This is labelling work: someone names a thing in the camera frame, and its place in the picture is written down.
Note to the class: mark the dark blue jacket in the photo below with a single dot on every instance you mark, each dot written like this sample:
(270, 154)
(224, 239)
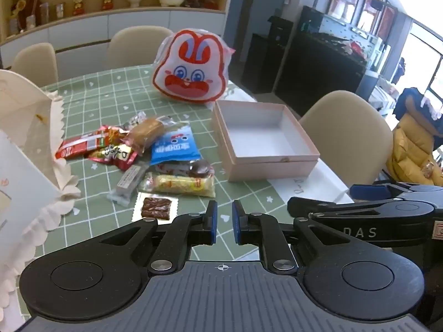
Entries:
(412, 102)

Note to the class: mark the red white candy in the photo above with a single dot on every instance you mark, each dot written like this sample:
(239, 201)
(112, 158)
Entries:
(199, 168)

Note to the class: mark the yellow snack packet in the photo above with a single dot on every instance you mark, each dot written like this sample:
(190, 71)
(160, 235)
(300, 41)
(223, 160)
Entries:
(180, 185)

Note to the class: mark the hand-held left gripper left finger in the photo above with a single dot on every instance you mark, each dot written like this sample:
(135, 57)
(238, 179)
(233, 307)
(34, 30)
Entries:
(211, 223)

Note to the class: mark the small red figurine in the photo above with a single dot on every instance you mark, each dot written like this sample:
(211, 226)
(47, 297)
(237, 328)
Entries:
(107, 0)
(79, 6)

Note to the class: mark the red gold spicy snack packet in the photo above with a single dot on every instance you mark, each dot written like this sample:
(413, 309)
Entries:
(114, 155)

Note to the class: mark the black fish tank cabinet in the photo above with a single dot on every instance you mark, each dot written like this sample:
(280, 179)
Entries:
(322, 62)

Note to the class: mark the small green clear snack packet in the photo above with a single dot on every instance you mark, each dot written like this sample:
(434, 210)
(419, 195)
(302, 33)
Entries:
(138, 117)

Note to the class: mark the grey snack bar packet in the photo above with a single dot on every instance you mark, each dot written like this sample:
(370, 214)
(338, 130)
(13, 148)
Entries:
(128, 181)

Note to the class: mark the white sideboard cabinet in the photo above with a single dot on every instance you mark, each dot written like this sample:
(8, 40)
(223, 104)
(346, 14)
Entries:
(79, 31)

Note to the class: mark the yellow jacket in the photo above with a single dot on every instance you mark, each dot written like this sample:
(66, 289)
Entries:
(412, 148)

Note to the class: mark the brown jerky packet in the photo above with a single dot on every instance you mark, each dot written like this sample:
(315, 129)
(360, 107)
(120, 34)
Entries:
(155, 207)

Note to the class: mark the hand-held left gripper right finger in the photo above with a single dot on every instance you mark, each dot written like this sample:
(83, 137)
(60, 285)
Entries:
(237, 223)

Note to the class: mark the black tower appliance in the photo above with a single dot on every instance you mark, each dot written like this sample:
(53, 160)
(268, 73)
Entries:
(266, 58)

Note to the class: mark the bread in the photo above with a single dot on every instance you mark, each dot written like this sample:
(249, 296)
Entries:
(147, 133)

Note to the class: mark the blue snack packet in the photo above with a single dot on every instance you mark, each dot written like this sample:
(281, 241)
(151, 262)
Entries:
(174, 145)

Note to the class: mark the beige chair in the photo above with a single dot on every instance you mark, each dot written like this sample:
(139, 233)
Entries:
(349, 128)
(36, 64)
(138, 46)

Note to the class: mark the pink cardboard box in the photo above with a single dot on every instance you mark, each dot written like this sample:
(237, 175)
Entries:
(266, 138)

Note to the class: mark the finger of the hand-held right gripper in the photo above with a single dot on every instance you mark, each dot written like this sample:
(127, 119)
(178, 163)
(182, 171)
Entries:
(370, 193)
(301, 205)

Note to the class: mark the green checked tablecloth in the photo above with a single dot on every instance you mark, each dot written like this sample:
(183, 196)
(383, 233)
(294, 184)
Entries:
(86, 110)

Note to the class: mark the rabbit face plastic bag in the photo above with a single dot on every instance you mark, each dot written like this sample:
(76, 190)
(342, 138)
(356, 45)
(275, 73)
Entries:
(188, 65)

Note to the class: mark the long red snack packet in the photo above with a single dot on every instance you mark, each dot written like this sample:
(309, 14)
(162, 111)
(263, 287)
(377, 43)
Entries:
(78, 147)

